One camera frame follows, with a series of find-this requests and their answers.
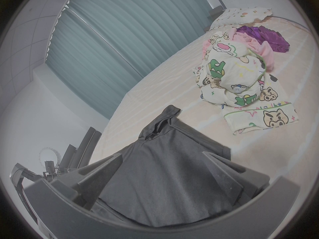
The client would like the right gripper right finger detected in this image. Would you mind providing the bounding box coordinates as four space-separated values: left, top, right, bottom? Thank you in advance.
201 151 270 206

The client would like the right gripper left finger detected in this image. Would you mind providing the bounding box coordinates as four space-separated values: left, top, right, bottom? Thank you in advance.
51 153 123 210

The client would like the black shirt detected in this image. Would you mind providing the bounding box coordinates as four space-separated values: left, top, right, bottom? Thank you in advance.
91 105 244 227

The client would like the bed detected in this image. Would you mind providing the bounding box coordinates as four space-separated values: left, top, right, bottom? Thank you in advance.
87 0 315 201

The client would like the dark grey chest of drawers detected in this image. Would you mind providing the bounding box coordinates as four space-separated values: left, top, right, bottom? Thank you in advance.
75 126 102 170

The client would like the dark grey dressing table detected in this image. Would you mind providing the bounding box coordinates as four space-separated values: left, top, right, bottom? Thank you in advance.
58 144 77 174

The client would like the white printed pyjama top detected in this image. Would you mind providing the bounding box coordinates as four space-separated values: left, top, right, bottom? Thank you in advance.
192 30 298 136

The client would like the blue-green curtain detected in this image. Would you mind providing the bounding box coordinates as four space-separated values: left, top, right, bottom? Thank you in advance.
44 8 144 121
67 0 216 78

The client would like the pink garment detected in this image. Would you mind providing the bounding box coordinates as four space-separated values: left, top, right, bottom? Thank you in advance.
202 28 274 72

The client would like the purple garment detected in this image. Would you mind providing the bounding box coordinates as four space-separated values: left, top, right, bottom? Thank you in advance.
235 25 291 53

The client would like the grey bedside table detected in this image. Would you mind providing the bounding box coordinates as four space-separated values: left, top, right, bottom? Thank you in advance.
203 5 226 32

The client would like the white printed pillow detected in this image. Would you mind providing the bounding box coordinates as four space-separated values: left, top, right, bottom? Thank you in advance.
209 6 273 30

